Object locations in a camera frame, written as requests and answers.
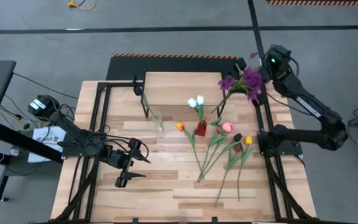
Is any clear glass vase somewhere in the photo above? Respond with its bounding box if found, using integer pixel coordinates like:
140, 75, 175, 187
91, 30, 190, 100
152, 111, 165, 135

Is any orange black hazard tape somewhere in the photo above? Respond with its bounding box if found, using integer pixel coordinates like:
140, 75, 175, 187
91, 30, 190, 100
266, 0, 358, 6

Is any black hazard-edged floor mat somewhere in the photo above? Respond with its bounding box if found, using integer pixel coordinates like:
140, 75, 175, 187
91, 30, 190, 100
106, 53, 241, 81

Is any purple artificial flower bunch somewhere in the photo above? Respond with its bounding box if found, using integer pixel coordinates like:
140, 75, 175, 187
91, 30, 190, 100
210, 51, 264, 114

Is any white printed paper sheet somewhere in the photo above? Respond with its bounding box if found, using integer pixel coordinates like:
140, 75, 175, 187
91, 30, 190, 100
27, 126, 67, 164

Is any thin black floor cable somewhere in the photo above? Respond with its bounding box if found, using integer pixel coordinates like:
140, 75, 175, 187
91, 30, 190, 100
12, 72, 80, 100

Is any red ribbed glass vase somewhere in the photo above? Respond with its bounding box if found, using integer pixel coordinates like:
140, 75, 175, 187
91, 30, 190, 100
195, 119, 208, 138

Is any yellow floor cable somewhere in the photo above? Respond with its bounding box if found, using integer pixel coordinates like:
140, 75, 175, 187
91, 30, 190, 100
67, 0, 98, 11

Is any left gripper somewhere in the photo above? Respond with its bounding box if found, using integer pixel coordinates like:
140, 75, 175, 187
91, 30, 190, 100
106, 138, 151, 189

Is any white blue-tinted artificial tulip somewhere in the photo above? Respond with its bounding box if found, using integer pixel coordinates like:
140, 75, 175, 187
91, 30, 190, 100
187, 98, 205, 124

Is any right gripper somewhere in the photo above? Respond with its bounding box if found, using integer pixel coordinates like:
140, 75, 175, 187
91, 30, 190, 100
234, 44, 293, 82

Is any pink artificial tulip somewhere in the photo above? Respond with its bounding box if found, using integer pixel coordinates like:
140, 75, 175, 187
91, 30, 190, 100
197, 122, 235, 183

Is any wooden shelf black frame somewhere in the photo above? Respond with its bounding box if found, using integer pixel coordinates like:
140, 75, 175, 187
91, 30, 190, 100
132, 70, 235, 118

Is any black aluminium rig frame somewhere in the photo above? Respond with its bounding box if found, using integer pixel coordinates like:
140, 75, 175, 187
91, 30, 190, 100
50, 79, 318, 224

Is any dark red artificial tulip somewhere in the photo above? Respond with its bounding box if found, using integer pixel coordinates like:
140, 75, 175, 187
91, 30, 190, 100
214, 142, 244, 207

